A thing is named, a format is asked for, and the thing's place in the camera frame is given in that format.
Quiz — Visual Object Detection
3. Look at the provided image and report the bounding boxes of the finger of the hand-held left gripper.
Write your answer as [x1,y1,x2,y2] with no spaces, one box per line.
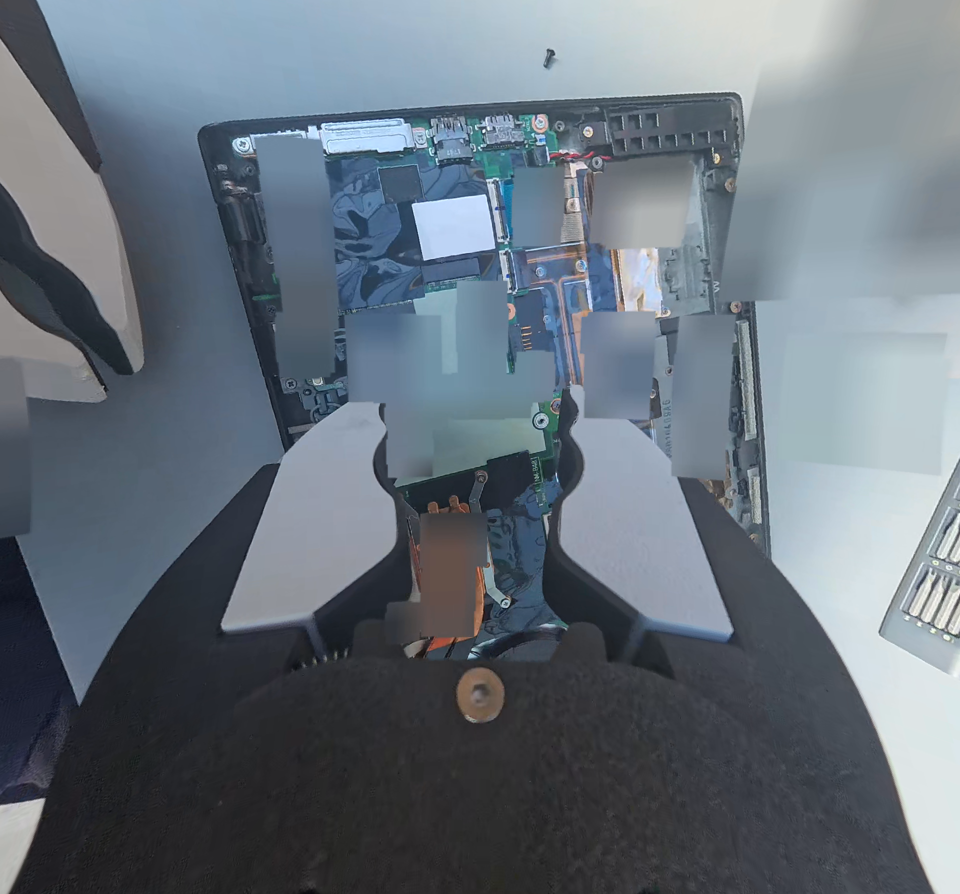
[0,264,110,406]
[0,39,145,376]

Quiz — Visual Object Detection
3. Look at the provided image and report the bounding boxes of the person's dark clothing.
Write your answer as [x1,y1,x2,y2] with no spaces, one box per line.
[0,534,84,805]

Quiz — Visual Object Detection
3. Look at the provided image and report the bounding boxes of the grey screwdriver bit case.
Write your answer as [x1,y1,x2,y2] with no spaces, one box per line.
[879,459,960,674]

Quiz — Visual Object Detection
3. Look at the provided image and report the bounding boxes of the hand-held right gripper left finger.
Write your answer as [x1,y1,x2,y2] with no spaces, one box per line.
[219,400,421,659]

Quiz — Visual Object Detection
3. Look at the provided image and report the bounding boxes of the grey desk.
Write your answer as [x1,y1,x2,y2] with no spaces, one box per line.
[0,0,960,858]

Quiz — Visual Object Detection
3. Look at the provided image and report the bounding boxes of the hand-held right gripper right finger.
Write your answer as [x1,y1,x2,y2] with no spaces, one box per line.
[546,384,735,659]

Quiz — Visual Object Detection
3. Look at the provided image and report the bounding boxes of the black laptop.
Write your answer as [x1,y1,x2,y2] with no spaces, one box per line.
[197,91,774,666]

